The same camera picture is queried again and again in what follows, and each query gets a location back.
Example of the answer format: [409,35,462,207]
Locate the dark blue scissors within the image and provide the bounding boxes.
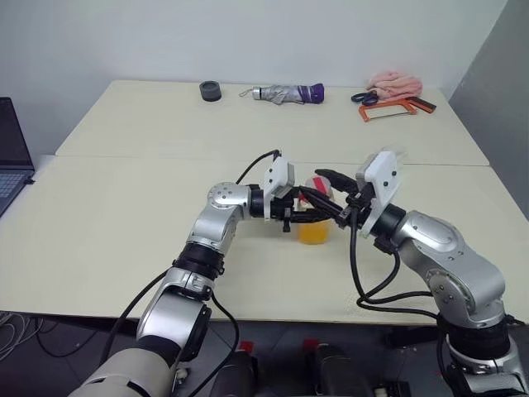
[350,89,379,105]

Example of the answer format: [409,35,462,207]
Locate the white floor cables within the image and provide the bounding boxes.
[0,312,42,361]

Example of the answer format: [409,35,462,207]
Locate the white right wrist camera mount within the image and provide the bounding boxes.
[355,151,404,240]

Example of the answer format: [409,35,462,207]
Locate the dark laptop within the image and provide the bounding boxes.
[0,97,36,218]

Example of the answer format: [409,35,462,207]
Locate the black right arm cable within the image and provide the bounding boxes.
[348,202,454,381]

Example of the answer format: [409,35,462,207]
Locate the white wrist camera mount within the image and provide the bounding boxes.
[263,155,297,221]
[355,151,404,240]

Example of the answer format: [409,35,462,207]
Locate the dark rounded shape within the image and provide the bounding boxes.
[313,342,361,397]
[214,351,260,397]

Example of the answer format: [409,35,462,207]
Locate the black floor cable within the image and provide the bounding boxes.
[36,322,109,359]

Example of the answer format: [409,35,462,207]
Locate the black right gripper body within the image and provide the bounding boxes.
[336,184,375,231]

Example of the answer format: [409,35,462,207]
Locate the folded silver purple umbrella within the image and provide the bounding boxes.
[238,83,326,105]

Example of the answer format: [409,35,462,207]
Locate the clear bottle with orange drink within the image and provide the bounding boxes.
[296,175,335,246]

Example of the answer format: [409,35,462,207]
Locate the orange hacksaw with black handle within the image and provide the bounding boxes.
[357,96,438,123]

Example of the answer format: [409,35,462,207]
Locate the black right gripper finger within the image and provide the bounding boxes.
[316,197,346,219]
[315,168,360,194]

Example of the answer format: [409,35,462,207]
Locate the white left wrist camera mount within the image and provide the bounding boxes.
[263,155,297,221]

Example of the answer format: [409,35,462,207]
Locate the pink towel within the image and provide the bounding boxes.
[366,69,424,100]

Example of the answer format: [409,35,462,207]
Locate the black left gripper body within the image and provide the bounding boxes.
[272,186,303,233]

